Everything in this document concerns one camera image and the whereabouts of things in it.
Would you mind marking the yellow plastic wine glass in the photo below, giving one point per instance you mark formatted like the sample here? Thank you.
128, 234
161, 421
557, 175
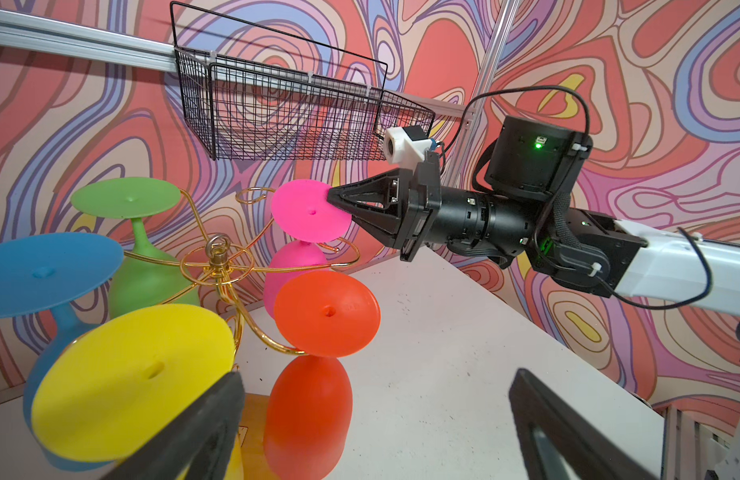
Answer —
118, 386

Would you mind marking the green plastic wine glass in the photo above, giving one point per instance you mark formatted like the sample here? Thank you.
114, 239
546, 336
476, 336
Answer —
138, 284

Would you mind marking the red plastic wine glass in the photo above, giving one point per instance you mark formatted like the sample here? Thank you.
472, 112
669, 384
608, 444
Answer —
328, 316

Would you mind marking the gold wire glass rack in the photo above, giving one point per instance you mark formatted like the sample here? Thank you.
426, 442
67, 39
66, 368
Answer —
228, 264

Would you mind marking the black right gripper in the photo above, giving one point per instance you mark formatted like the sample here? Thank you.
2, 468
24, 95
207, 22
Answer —
370, 203

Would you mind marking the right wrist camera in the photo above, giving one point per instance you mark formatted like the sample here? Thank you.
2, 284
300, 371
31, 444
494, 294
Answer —
406, 147

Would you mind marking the black wire basket back wall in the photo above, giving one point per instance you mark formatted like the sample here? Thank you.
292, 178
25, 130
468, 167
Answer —
254, 89

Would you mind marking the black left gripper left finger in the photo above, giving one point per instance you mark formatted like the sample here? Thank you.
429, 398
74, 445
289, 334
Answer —
201, 443

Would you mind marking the wooden rack base board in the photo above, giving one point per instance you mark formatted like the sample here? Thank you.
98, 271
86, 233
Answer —
251, 433

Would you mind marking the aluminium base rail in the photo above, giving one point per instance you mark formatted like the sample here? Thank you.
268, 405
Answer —
692, 451

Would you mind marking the pink plastic wine glass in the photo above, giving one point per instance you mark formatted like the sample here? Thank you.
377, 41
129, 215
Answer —
301, 209

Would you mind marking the blue plastic wine glass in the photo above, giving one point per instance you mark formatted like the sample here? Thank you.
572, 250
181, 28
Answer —
48, 272

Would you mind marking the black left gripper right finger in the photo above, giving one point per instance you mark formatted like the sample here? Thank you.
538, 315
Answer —
558, 443

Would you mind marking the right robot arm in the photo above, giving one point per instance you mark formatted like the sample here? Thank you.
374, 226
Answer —
523, 206

